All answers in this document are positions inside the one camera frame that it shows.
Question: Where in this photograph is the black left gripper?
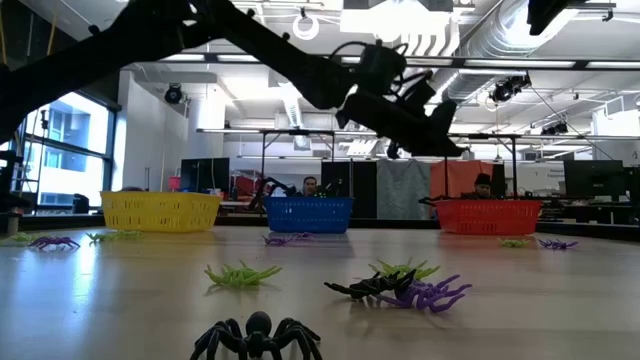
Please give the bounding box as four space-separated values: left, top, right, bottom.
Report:
334 91 469 160

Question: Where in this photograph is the green plastic toy spider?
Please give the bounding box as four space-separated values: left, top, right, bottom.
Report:
203 260 284 290
368 257 442 282
0 232 40 247
85 229 145 247
496 236 532 250

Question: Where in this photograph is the black plastic toy spider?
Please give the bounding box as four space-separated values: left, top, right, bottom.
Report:
189 312 324 360
323 269 417 302

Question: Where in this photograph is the orange curtain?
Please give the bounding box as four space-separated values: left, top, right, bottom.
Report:
428 159 494 201

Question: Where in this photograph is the overhead beam with light strips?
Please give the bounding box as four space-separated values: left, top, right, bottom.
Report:
158 50 640 71

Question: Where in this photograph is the grey curtain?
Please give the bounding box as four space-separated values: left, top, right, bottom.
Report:
376 158 432 220

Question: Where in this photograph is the black ceiling spotlight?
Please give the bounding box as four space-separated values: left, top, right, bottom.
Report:
163 83 184 105
539 121 570 136
488 73 532 105

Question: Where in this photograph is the red plastic basket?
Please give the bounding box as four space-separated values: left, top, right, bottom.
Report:
433 199 544 236

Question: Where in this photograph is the black partition panel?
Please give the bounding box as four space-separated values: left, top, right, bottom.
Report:
320 160 379 220

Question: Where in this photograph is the blue plastic basket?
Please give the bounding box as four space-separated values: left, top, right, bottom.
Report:
263 196 355 235

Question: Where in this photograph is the yellow plastic basket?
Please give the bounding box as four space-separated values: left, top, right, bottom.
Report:
99 191 223 234

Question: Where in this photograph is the black tripod by window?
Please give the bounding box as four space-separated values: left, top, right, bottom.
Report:
38 108 51 201

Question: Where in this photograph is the black equipment stand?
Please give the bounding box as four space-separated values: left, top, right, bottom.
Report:
0 149 52 237

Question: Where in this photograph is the black background rig frame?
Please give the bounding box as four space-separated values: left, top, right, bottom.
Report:
399 132 519 200
196 127 394 199

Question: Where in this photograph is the silver ventilation duct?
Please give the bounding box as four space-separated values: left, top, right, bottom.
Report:
442 0 581 104

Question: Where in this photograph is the black overhead mount bar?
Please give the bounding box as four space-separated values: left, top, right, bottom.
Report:
569 1 617 23

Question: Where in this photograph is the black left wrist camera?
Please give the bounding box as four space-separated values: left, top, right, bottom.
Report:
358 42 408 96

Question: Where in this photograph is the white ring ceiling fixture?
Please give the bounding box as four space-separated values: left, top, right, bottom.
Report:
291 13 321 42

